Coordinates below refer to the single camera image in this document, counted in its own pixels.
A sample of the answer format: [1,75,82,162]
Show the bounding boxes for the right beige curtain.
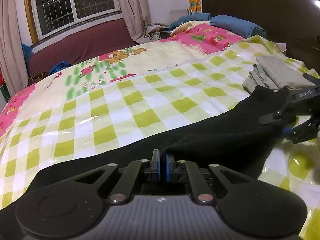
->
[118,0,151,44]

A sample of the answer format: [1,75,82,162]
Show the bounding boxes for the beige curtain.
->
[1,0,28,96]
[118,0,151,44]

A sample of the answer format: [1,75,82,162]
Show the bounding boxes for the barred window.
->
[24,0,121,45]

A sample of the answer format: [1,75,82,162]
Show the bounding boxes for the black pants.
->
[0,84,296,240]

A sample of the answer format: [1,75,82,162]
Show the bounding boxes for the blue pillow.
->
[209,15,268,38]

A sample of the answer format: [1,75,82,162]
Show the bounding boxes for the folded grey pants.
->
[243,56,315,94]

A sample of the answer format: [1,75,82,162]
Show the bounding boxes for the left beige curtain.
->
[1,0,28,96]

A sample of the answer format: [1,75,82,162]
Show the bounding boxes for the green checkered plastic sheet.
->
[0,35,320,240]

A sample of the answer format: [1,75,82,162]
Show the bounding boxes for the pink floral bed quilt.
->
[1,21,243,134]

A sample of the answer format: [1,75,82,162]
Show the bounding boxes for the maroon covered sofa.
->
[29,19,137,76]

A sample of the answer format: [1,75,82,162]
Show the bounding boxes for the yellow snack bag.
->
[188,0,201,15]

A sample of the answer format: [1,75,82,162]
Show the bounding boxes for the blue folded blanket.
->
[169,12,212,31]

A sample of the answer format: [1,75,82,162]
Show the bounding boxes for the dark wooden headboard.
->
[202,0,320,71]

